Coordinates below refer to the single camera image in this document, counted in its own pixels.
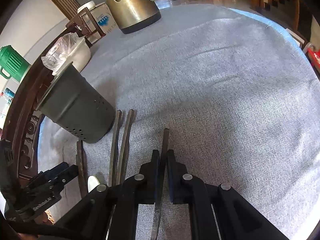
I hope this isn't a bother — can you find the dark chopstick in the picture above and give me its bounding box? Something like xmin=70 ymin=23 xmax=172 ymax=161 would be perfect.
xmin=76 ymin=140 xmax=87 ymax=198
xmin=117 ymin=109 xmax=135 ymax=185
xmin=108 ymin=110 xmax=122 ymax=187

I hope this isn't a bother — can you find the white ceramic spoon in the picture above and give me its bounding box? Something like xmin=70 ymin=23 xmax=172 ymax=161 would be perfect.
xmin=87 ymin=176 xmax=100 ymax=192

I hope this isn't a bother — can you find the dark carved wooden bench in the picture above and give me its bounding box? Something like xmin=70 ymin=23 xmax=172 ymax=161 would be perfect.
xmin=2 ymin=8 xmax=105 ymax=185

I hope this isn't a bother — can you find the dark grey utensil holder cup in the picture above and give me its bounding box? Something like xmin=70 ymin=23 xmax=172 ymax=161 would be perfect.
xmin=36 ymin=63 xmax=116 ymax=144

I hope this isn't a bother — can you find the green thermos jug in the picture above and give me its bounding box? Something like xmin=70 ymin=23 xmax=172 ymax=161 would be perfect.
xmin=0 ymin=45 xmax=30 ymax=82

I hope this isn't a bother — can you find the grey table cloth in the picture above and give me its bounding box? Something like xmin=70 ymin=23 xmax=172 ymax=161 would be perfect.
xmin=37 ymin=3 xmax=320 ymax=240

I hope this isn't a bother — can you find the white bowl with plastic bag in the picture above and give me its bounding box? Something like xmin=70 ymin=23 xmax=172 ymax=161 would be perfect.
xmin=41 ymin=33 xmax=92 ymax=76

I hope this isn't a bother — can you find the brass electric kettle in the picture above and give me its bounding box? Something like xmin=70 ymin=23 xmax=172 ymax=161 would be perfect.
xmin=106 ymin=0 xmax=161 ymax=34

